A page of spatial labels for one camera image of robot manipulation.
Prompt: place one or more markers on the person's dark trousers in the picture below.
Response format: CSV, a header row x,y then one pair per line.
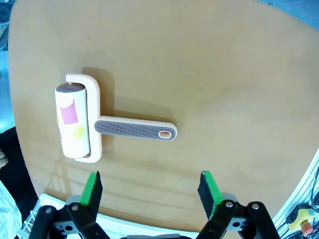
x,y
15,154

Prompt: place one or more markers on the person's white coat torso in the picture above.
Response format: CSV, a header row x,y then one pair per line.
x,y
7,211

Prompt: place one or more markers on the aluminium table edge rail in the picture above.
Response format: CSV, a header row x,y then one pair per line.
x,y
306,184

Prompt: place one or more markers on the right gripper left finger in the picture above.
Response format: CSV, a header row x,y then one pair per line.
x,y
87,194

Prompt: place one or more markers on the yellow paper scrap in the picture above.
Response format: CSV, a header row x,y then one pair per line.
x,y
79,133

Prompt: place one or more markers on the peach lint roller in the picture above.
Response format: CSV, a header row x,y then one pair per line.
x,y
134,129

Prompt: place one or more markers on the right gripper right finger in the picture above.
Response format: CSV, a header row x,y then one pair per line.
x,y
214,196

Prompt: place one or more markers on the yellow emergency stop button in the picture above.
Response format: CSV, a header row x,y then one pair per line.
x,y
300,219

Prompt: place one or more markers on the pink paper scrap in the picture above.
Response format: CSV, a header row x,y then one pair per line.
x,y
69,114

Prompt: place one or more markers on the person's left hand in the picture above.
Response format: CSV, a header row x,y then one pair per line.
x,y
2,160

